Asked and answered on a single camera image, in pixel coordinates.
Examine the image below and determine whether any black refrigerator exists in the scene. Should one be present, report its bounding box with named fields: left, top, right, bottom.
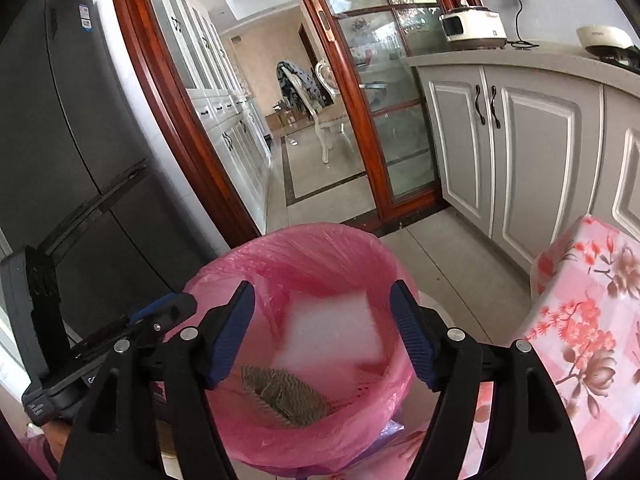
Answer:
left=1, top=0, right=214, bottom=337

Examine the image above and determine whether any pink bag trash bin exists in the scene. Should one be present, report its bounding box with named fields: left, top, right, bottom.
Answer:
left=186, top=223, right=414, bottom=478

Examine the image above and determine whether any white rice cooker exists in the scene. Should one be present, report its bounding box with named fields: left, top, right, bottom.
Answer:
left=439, top=0, right=508, bottom=50

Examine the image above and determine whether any white dining chair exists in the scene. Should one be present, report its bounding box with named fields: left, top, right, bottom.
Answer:
left=276, top=60, right=348, bottom=165

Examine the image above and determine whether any wooden glass sliding door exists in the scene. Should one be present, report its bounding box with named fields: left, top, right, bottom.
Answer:
left=113, top=0, right=444, bottom=247

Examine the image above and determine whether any green wavy cloth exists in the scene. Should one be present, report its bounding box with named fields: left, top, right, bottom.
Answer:
left=241, top=365, right=331, bottom=428

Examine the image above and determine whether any white foam sheet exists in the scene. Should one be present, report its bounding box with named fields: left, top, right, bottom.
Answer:
left=272, top=292, right=384, bottom=370

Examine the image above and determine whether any floral pink tablecloth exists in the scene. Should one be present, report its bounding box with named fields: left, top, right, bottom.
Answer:
left=349, top=212, right=640, bottom=480

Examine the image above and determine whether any white kitchen cabinet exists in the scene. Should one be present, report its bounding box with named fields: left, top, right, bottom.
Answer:
left=410, top=50, right=639, bottom=269

